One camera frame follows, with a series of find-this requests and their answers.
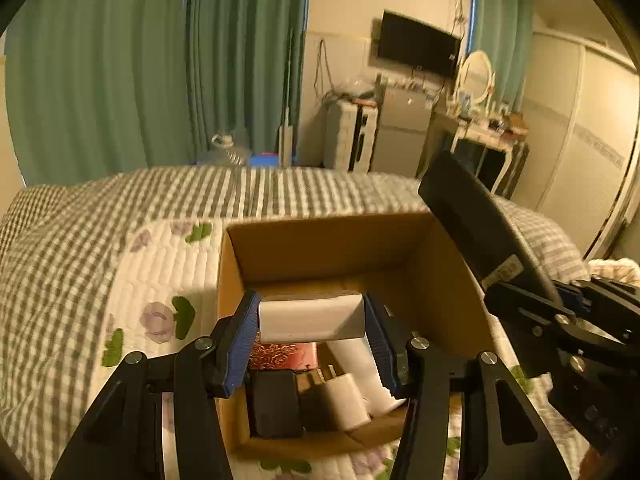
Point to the clear water jug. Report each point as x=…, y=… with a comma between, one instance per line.
x=230, y=152

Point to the narrow green curtain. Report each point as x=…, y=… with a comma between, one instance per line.
x=245, y=50

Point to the green curtain beside wardrobe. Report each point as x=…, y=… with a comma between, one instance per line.
x=500, y=30

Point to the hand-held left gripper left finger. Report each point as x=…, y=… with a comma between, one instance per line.
x=245, y=340

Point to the white mop pole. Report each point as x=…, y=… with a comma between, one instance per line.
x=286, y=145

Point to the blue container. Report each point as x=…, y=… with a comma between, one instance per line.
x=264, y=160

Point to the clear plastic bag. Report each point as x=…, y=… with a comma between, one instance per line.
x=360, y=87

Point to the black wall television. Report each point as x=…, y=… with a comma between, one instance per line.
x=417, y=45

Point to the white dressing table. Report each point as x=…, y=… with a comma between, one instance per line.
x=475, y=132

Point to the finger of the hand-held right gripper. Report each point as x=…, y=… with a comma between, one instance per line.
x=525, y=305
x=610, y=292

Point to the dark green suitcase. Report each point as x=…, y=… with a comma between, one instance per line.
x=517, y=170

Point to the white charger plug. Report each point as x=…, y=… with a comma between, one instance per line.
x=346, y=402

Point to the black power bank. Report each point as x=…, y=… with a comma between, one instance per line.
x=275, y=402

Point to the oval white vanity mirror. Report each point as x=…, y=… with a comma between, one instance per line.
x=475, y=77

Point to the wide green curtain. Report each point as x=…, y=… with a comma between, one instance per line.
x=100, y=70

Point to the grey mini fridge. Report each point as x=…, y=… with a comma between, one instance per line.
x=400, y=130

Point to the white louvred wardrobe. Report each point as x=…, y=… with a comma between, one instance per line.
x=585, y=135

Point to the white ruffled cloth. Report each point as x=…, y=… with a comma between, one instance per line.
x=617, y=270

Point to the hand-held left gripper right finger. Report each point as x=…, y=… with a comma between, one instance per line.
x=382, y=345

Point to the brown cardboard box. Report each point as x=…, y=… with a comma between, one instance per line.
x=325, y=245

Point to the green checked blanket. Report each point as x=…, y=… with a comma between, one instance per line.
x=65, y=270

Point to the red patterned box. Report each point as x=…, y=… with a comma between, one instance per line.
x=280, y=356

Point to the brown box on dressing table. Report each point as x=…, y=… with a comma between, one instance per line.
x=516, y=122

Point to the white rectangular box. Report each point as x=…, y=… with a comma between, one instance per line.
x=310, y=317

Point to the black remote control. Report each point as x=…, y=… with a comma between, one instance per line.
x=475, y=220

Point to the white suitcase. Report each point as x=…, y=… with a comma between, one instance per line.
x=347, y=135

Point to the white tube with red cap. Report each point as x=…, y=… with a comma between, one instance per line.
x=360, y=367

